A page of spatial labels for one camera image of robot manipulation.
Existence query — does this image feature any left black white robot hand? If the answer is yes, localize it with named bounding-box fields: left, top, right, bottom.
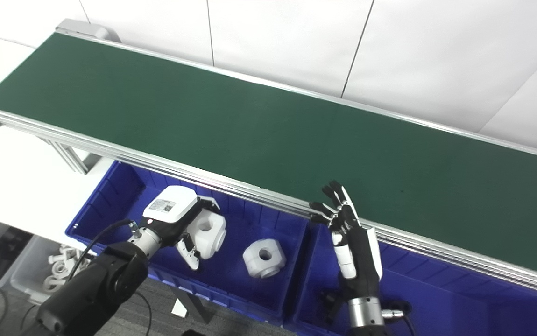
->
left=142, top=185, right=220, bottom=271

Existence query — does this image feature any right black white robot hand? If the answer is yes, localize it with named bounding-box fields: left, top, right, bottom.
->
left=309, top=181, right=384, bottom=302

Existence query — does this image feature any white cylindrical plastic part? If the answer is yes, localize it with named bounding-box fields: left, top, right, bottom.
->
left=188, top=209, right=227, bottom=260
left=243, top=239, right=287, bottom=279

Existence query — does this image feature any green conveyor belt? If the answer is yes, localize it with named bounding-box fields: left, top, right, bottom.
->
left=0, top=33, right=537, bottom=280
left=0, top=28, right=537, bottom=299

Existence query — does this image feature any black plastic part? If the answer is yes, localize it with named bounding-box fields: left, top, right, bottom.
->
left=320, top=289, right=346, bottom=325

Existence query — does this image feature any blue plastic bin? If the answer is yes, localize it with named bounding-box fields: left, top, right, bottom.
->
left=65, top=161, right=309, bottom=326
left=285, top=224, right=537, bottom=336

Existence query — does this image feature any aluminium conveyor leg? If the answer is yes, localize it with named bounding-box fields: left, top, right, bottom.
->
left=40, top=138, right=90, bottom=175

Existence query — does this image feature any grey conveyor end housing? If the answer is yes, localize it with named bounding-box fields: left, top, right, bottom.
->
left=56, top=19, right=120, bottom=43

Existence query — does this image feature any clear box of white parts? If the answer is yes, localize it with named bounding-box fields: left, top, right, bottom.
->
left=11, top=236, right=96, bottom=304

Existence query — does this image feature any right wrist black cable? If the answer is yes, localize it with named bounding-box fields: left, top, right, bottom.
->
left=382, top=303, right=416, bottom=336

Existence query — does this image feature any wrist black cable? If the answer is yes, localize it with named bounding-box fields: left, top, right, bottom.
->
left=382, top=303, right=416, bottom=336
left=65, top=218, right=152, bottom=336

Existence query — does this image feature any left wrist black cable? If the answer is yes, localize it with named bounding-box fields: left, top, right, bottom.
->
left=65, top=218, right=152, bottom=336

